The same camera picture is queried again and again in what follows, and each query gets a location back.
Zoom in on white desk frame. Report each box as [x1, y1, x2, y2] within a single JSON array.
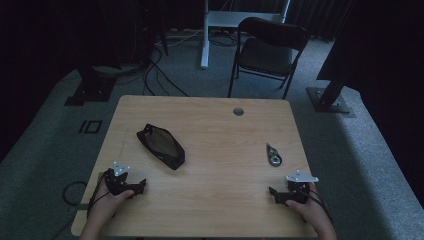
[[200, 0, 292, 70]]

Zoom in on person's right hand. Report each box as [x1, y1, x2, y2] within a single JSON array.
[[285, 182, 331, 228]]

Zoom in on right hand-held gripper black cable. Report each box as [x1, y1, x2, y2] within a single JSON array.
[[294, 182, 334, 225]]

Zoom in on person's left hand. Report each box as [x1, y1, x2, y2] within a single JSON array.
[[87, 181, 135, 225]]

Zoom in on hand-held gripper black cable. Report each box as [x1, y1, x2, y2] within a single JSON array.
[[86, 171, 112, 219], [294, 182, 334, 225]]

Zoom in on black folding chair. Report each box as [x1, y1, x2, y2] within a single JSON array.
[[227, 16, 310, 100]]

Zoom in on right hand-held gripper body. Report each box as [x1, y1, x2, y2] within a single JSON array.
[[279, 169, 320, 205]]

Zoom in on left hand-held gripper black cable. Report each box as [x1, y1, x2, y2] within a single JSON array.
[[86, 171, 112, 219]]

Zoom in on black stand with base plate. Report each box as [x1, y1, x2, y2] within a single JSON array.
[[306, 77, 356, 119], [64, 63, 118, 107]]

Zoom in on black floor cables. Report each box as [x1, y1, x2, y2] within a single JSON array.
[[142, 46, 191, 98]]

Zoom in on black cable loop on floor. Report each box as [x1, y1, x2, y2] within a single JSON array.
[[62, 180, 89, 207]]

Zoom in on black mesh pouch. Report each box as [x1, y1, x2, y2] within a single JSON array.
[[136, 123, 186, 171]]

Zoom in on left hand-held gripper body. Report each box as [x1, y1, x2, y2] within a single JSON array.
[[104, 161, 141, 197]]

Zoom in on white floor cable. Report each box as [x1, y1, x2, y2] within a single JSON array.
[[155, 28, 205, 48]]

